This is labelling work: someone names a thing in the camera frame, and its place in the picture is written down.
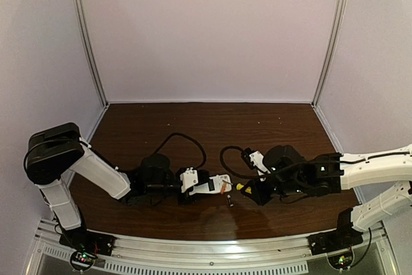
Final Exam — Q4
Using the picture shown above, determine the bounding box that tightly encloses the yellow handled screwdriver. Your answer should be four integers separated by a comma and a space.
231, 183, 252, 194

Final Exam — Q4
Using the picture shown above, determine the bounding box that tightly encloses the black battery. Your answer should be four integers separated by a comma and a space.
227, 194, 234, 207

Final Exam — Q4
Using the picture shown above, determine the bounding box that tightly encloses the white remote control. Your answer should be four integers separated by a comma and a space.
189, 175, 232, 196

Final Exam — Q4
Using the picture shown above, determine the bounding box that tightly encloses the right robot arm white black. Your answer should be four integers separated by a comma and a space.
236, 145, 411, 240

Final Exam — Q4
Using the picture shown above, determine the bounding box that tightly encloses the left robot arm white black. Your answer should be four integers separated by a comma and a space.
23, 122, 210, 243

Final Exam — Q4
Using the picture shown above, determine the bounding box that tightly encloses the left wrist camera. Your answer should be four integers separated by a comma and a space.
179, 167, 199, 193

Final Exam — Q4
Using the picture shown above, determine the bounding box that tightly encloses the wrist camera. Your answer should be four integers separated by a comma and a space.
241, 147, 270, 175
179, 167, 199, 193

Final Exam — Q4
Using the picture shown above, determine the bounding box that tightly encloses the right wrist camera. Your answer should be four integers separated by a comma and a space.
241, 147, 270, 175

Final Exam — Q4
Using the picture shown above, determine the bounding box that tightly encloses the right black camera cable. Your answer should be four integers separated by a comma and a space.
220, 146, 306, 181

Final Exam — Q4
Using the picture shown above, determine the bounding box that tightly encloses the black camera cable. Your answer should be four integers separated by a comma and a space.
220, 146, 306, 181
151, 132, 207, 176

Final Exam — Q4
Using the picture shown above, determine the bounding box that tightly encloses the left black camera cable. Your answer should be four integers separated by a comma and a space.
151, 132, 207, 176

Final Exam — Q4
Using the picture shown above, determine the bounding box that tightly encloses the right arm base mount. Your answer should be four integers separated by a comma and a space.
307, 230, 363, 256

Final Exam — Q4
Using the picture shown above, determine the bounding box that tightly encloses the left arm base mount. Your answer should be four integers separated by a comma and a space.
59, 231, 116, 256

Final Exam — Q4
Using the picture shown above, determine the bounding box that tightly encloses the front aluminium rail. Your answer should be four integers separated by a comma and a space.
23, 219, 401, 274

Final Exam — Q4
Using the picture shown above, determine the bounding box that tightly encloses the right aluminium frame post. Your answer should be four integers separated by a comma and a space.
312, 0, 348, 109

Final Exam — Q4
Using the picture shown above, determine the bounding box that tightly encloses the aluminium frame post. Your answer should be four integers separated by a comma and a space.
73, 0, 109, 108
312, 0, 348, 109

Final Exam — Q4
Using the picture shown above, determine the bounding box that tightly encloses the left aluminium frame post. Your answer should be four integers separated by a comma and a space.
73, 0, 109, 108

